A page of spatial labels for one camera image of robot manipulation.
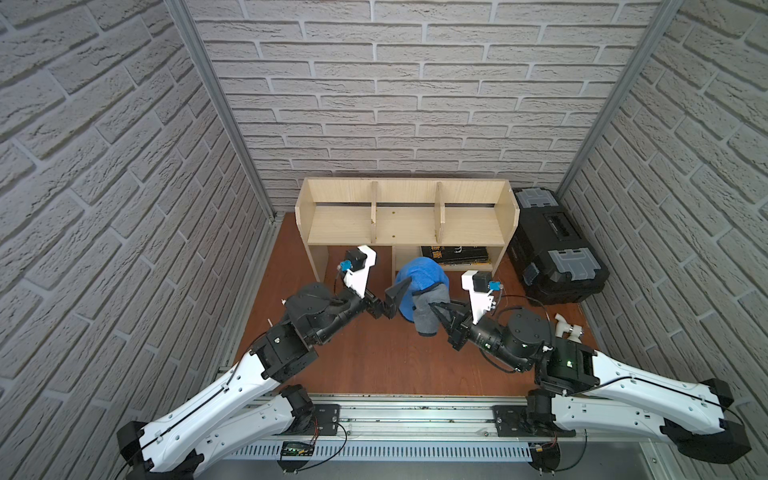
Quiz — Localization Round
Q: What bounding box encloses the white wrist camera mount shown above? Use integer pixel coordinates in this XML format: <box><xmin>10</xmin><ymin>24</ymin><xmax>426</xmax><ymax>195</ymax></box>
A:
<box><xmin>340</xmin><ymin>245</ymin><xmax>377</xmax><ymax>298</ymax></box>
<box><xmin>461</xmin><ymin>270</ymin><xmax>502</xmax><ymax>324</ymax></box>

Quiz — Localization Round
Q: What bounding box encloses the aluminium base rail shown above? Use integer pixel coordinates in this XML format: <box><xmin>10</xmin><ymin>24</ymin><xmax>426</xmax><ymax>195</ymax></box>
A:
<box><xmin>220</xmin><ymin>397</ymin><xmax>650</xmax><ymax>472</ymax></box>

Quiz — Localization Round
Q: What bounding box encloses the light wooden bookshelf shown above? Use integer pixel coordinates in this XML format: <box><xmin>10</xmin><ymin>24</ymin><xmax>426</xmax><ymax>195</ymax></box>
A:
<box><xmin>295</xmin><ymin>177</ymin><xmax>520</xmax><ymax>281</ymax></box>

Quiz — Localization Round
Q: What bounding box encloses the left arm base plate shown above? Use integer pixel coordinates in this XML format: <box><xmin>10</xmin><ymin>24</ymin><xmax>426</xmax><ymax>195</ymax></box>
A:
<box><xmin>282</xmin><ymin>403</ymin><xmax>341</xmax><ymax>437</ymax></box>

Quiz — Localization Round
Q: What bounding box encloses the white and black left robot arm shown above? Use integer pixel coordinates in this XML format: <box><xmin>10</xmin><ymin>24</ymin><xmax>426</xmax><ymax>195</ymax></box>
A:
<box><xmin>117</xmin><ymin>279</ymin><xmax>411</xmax><ymax>479</ymax></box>

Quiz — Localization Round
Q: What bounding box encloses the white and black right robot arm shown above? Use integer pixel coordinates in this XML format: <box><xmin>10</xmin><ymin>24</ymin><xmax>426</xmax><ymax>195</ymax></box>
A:
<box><xmin>430</xmin><ymin>302</ymin><xmax>751</xmax><ymax>464</ymax></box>

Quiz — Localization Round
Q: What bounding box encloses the black plastic toolbox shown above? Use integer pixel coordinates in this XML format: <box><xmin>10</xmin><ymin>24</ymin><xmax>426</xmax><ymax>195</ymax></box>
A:
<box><xmin>507</xmin><ymin>187</ymin><xmax>609</xmax><ymax>305</ymax></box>

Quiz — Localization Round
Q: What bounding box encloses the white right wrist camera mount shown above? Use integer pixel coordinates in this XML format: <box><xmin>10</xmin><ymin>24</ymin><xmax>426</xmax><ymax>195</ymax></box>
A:
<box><xmin>461</xmin><ymin>270</ymin><xmax>502</xmax><ymax>324</ymax></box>

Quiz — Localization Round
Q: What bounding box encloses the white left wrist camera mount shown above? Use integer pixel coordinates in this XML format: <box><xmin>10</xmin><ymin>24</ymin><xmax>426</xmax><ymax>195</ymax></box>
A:
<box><xmin>340</xmin><ymin>245</ymin><xmax>377</xmax><ymax>298</ymax></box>

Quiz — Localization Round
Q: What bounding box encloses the small green circuit board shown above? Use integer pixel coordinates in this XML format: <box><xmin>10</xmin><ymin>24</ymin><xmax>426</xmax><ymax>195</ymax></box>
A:
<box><xmin>280</xmin><ymin>441</ymin><xmax>315</xmax><ymax>459</ymax></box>

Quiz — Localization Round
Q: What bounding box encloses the black book with gold lettering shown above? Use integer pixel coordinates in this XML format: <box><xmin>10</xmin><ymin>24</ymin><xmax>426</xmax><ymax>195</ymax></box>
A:
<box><xmin>421</xmin><ymin>246</ymin><xmax>489</xmax><ymax>265</ymax></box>

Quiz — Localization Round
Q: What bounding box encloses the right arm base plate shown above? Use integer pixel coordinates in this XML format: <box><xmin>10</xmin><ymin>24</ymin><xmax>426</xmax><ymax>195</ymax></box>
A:
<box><xmin>491</xmin><ymin>405</ymin><xmax>576</xmax><ymax>438</ymax></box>

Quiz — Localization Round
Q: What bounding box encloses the blue and grey microfibre cloth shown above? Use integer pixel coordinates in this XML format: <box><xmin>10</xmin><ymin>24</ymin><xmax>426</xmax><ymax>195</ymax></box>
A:
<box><xmin>395</xmin><ymin>257</ymin><xmax>450</xmax><ymax>337</ymax></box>

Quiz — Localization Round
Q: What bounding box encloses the white plastic pipe fitting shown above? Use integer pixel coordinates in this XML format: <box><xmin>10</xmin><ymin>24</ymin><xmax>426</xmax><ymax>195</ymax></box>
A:
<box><xmin>555</xmin><ymin>314</ymin><xmax>584</xmax><ymax>343</ymax></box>

